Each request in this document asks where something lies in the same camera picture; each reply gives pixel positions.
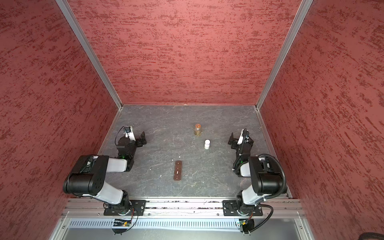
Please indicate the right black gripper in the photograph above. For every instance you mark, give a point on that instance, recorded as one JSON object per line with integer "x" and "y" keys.
{"x": 237, "y": 141}

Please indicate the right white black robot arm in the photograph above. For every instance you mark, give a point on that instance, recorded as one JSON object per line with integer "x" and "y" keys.
{"x": 268, "y": 179}

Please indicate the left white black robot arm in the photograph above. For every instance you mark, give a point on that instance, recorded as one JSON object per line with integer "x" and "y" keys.
{"x": 88, "y": 177}

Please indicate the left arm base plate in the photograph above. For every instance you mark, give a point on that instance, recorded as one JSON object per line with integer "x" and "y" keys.
{"x": 135, "y": 207}

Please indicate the right aluminium corner post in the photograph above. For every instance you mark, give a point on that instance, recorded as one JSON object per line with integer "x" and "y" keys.
{"x": 291, "y": 35}

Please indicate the amber glass pill jar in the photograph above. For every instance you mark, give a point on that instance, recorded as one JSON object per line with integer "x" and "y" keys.
{"x": 198, "y": 130}

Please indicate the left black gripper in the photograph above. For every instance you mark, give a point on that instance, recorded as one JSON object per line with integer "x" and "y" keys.
{"x": 138, "y": 139}

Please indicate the white pill bottle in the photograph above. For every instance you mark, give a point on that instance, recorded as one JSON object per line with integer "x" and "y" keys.
{"x": 207, "y": 144}

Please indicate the brown pill organizer strip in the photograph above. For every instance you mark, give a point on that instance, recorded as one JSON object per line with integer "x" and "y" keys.
{"x": 178, "y": 170}

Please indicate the left aluminium corner post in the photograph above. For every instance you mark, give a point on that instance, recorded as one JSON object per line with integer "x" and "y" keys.
{"x": 76, "y": 28}

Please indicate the aluminium corner post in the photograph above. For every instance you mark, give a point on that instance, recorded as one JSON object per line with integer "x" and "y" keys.
{"x": 76, "y": 28}
{"x": 291, "y": 35}

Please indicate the aluminium front rail frame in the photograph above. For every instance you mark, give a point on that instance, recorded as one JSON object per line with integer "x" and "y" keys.
{"x": 180, "y": 208}

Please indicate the white slotted cable duct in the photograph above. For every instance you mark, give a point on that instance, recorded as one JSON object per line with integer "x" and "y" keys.
{"x": 231, "y": 225}

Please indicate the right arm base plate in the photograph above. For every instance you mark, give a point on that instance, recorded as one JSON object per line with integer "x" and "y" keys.
{"x": 232, "y": 208}

